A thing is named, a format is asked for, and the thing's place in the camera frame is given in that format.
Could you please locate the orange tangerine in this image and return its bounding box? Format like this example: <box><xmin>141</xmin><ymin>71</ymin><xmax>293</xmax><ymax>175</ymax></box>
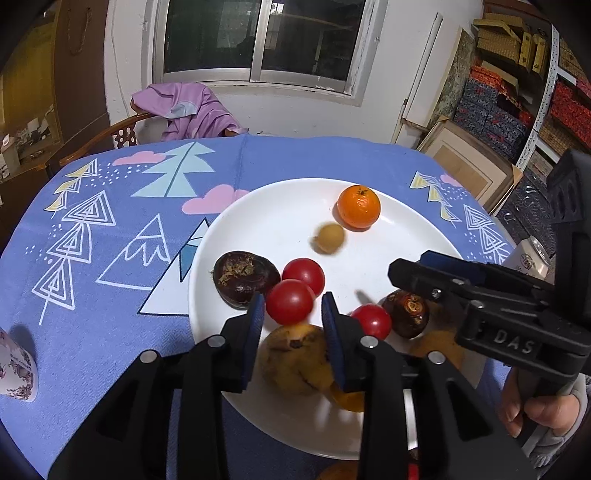
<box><xmin>337</xmin><ymin>185</ymin><xmax>382</xmax><ymax>230</ymax></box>

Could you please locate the wooden chair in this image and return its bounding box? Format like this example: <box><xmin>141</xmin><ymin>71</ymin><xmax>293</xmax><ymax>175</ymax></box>
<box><xmin>59</xmin><ymin>104</ymin><xmax>247</xmax><ymax>167</ymax></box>

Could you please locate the small tan longan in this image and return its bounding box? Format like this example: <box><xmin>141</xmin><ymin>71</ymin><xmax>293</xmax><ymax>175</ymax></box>
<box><xmin>311</xmin><ymin>223</ymin><xmax>346</xmax><ymax>254</ymax></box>

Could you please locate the wooden picture frame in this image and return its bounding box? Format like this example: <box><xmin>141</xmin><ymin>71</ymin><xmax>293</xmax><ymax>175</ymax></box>
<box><xmin>418</xmin><ymin>117</ymin><xmax>525</xmax><ymax>215</ymax></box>

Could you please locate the white floral paper cup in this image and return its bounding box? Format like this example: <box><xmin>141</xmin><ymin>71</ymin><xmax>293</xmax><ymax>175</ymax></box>
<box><xmin>0</xmin><ymin>327</ymin><xmax>38</xmax><ymax>403</ymax></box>

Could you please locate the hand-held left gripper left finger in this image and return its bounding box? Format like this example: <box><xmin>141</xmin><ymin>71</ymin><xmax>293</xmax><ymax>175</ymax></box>
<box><xmin>48</xmin><ymin>292</ymin><xmax>266</xmax><ymax>480</ymax></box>

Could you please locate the dark brown passion fruit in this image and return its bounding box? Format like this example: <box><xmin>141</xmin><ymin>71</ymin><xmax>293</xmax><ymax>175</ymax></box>
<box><xmin>212</xmin><ymin>250</ymin><xmax>281</xmax><ymax>308</ymax></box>
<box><xmin>382</xmin><ymin>290</ymin><xmax>430</xmax><ymax>340</ymax></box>

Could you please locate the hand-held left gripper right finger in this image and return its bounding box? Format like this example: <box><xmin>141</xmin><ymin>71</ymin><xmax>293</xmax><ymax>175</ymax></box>
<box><xmin>321</xmin><ymin>292</ymin><xmax>548</xmax><ymax>480</ymax></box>

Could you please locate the mottled green panel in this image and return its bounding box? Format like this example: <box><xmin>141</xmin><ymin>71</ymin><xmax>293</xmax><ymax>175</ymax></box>
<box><xmin>434</xmin><ymin>28</ymin><xmax>476</xmax><ymax>125</ymax></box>

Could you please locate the red cherry tomato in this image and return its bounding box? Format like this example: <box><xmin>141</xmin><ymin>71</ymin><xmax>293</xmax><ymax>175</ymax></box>
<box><xmin>283</xmin><ymin>258</ymin><xmax>326</xmax><ymax>296</ymax></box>
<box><xmin>351</xmin><ymin>304</ymin><xmax>393</xmax><ymax>341</ymax></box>
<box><xmin>265</xmin><ymin>279</ymin><xmax>317</xmax><ymax>326</ymax></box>

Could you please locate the stack of navy script boxes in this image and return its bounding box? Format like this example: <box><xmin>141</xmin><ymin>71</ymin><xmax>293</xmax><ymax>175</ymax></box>
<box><xmin>496</xmin><ymin>159</ymin><xmax>561</xmax><ymax>257</ymax></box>

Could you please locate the white leaning board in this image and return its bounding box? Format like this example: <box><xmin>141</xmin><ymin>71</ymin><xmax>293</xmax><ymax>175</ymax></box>
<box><xmin>394</xmin><ymin>11</ymin><xmax>444</xmax><ymax>144</ymax></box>

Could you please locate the purple garment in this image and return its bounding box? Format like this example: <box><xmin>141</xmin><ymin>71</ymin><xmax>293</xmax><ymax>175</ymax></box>
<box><xmin>131</xmin><ymin>83</ymin><xmax>247</xmax><ymax>143</ymax></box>

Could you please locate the large orange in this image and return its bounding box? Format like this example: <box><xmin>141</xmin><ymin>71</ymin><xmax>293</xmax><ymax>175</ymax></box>
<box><xmin>318</xmin><ymin>459</ymin><xmax>365</xmax><ymax>480</ymax></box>

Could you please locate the brown white-dotted cushion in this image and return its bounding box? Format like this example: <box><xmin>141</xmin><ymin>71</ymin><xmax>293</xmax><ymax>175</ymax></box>
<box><xmin>113</xmin><ymin>124</ymin><xmax>138</xmax><ymax>149</ymax></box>

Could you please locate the wooden glass cabinet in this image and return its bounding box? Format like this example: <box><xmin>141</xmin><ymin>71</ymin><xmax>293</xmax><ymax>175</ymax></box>
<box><xmin>0</xmin><ymin>0</ymin><xmax>114</xmax><ymax>153</ymax></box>

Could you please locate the stack of red patterned boxes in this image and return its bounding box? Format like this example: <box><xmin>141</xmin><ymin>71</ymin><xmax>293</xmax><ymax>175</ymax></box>
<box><xmin>549</xmin><ymin>80</ymin><xmax>591</xmax><ymax>139</ymax></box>

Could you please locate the white drink can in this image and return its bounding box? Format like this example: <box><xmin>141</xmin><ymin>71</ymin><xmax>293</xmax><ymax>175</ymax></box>
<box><xmin>501</xmin><ymin>236</ymin><xmax>555</xmax><ymax>282</ymax></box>

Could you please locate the person's right hand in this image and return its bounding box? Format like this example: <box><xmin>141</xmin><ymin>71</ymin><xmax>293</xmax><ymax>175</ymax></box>
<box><xmin>499</xmin><ymin>368</ymin><xmax>583</xmax><ymax>439</ymax></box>

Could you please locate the shelf of patterned boxes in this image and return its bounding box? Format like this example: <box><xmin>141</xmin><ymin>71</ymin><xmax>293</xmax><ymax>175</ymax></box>
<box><xmin>475</xmin><ymin>14</ymin><xmax>591</xmax><ymax>153</ymax></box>

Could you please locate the white plate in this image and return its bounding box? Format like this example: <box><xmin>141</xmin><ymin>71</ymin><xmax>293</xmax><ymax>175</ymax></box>
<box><xmin>187</xmin><ymin>178</ymin><xmax>476</xmax><ymax>460</ymax></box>

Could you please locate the brown pear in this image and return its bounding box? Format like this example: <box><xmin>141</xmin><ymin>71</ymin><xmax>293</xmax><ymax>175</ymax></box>
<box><xmin>256</xmin><ymin>323</ymin><xmax>338</xmax><ymax>398</ymax></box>

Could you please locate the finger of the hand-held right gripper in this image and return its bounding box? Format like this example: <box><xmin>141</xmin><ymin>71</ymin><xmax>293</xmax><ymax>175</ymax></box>
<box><xmin>387</xmin><ymin>257</ymin><xmax>488</xmax><ymax>311</ymax></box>
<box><xmin>419</xmin><ymin>250</ymin><xmax>555</xmax><ymax>301</ymax></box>

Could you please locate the white metal shelf rack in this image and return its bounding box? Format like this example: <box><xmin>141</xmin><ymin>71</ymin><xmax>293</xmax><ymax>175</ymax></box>
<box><xmin>515</xmin><ymin>18</ymin><xmax>591</xmax><ymax>171</ymax></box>

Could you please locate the stack of blue patterned boxes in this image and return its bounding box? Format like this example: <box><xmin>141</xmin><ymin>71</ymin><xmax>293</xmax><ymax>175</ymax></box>
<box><xmin>455</xmin><ymin>67</ymin><xmax>532</xmax><ymax>162</ymax></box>

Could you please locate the sliding glass window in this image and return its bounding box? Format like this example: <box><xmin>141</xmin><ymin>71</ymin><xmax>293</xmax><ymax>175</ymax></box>
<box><xmin>152</xmin><ymin>0</ymin><xmax>386</xmax><ymax>95</ymax></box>

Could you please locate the blue printed tablecloth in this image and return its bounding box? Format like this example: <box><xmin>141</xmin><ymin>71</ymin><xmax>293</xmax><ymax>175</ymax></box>
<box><xmin>0</xmin><ymin>134</ymin><xmax>522</xmax><ymax>480</ymax></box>

